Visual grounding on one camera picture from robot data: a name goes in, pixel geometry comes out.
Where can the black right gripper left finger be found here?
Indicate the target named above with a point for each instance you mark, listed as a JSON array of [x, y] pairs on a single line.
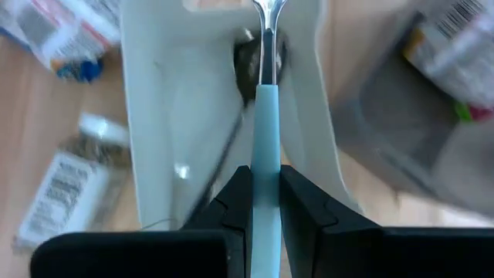
[[154, 255]]

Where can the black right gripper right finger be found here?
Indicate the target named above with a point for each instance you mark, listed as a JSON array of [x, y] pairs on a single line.
[[386, 255]]

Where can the light grey plastic bin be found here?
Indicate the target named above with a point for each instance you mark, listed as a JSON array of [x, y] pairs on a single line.
[[185, 96]]

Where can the clear colourful candy packet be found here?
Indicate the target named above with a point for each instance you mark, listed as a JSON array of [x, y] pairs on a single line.
[[455, 58]]

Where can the blue white snack bag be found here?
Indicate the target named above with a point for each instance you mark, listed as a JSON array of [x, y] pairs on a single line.
[[58, 34]]

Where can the bagel sesame seasoning jar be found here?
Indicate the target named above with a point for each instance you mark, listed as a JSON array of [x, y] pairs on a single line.
[[65, 193]]

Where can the dark grey plastic bin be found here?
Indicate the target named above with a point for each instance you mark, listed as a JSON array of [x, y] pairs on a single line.
[[405, 135]]

